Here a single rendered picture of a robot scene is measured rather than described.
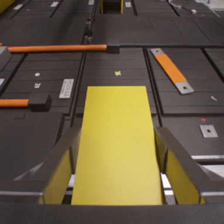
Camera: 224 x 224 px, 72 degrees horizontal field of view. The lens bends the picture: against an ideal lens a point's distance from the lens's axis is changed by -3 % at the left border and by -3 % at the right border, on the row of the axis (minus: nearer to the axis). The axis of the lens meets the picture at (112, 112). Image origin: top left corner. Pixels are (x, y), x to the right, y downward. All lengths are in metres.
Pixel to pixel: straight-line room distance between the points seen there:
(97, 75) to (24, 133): 0.17
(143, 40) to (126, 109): 0.29
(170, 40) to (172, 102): 0.21
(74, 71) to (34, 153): 0.19
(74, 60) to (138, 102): 0.23
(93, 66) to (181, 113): 0.20
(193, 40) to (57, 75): 0.34
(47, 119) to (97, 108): 0.11
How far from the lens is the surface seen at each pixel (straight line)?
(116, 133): 0.15
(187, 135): 0.27
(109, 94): 0.19
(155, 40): 0.44
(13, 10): 0.79
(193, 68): 0.38
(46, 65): 0.38
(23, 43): 0.49
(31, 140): 0.25
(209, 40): 0.50
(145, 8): 0.68
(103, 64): 0.36
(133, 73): 0.33
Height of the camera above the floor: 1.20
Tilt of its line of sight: 51 degrees down
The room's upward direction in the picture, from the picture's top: 1 degrees counter-clockwise
